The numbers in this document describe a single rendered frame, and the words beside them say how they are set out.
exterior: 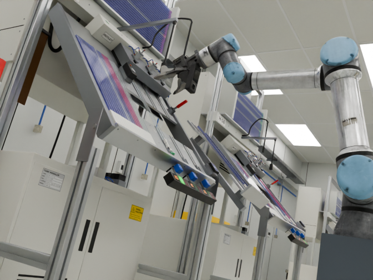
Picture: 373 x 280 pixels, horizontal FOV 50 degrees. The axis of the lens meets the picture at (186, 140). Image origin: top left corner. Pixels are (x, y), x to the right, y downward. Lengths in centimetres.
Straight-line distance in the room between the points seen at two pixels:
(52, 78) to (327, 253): 134
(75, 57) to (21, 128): 197
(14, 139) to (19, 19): 161
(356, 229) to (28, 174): 106
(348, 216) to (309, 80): 52
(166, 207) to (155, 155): 350
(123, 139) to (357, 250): 78
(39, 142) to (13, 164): 201
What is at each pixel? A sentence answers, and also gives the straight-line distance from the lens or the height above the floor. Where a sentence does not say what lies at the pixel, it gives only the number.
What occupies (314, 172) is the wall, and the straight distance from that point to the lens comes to 956.
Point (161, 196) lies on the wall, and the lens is 479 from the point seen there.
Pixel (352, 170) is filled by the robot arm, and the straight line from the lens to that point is 125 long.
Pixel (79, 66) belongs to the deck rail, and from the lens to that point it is 146.
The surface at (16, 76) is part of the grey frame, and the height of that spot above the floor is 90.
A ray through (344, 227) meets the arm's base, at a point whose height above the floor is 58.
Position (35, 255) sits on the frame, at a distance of 124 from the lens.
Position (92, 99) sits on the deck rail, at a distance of 133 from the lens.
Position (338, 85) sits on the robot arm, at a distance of 138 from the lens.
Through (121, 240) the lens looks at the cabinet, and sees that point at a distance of 180.
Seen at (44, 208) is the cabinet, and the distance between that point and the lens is 149.
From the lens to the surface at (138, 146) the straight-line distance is 135.
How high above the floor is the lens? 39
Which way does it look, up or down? 16 degrees up
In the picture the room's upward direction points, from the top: 12 degrees clockwise
